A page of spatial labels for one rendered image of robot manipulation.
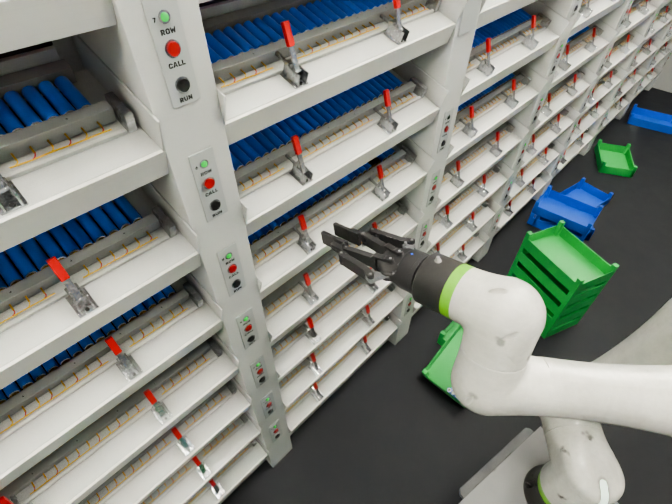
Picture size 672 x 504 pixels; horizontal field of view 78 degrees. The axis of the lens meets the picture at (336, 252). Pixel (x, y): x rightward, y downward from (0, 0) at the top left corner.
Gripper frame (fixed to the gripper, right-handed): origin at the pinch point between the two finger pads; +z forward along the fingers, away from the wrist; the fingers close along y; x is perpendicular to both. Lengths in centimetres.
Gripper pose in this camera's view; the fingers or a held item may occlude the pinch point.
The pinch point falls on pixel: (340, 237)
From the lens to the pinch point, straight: 83.8
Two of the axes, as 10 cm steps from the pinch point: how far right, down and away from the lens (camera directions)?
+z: -7.0, -3.5, 6.2
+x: -1.5, -7.8, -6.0
